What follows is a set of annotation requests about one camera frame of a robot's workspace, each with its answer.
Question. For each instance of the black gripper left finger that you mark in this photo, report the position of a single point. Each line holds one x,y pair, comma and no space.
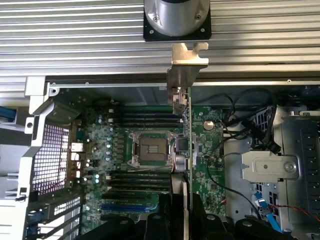
172,217

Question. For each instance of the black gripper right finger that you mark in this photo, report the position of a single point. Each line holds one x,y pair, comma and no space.
198,220

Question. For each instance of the black ram slot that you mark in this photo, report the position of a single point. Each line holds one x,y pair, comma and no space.
140,189
140,173
140,183
147,125
147,109
147,120
147,114
140,178

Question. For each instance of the blue expansion slot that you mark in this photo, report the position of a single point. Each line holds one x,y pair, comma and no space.
127,207

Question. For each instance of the green motherboard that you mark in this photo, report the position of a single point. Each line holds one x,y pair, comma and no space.
210,175

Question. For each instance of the black expansion slot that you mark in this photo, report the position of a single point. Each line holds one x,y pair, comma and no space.
130,198

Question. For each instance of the open metal pc case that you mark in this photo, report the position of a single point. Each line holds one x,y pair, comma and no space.
260,200

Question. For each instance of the metal cpu socket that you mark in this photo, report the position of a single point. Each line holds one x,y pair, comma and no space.
150,148

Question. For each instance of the round coin cell battery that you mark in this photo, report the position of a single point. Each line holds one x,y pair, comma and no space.
209,124

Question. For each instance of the silver rear port block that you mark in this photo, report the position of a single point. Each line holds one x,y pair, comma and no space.
76,147

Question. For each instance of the grey metal drive cage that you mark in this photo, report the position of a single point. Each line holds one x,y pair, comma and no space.
300,155

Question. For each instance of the white parts rack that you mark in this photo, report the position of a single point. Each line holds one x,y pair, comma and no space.
12,160

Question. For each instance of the grey metal disk bay bracket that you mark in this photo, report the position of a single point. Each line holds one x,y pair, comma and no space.
267,166

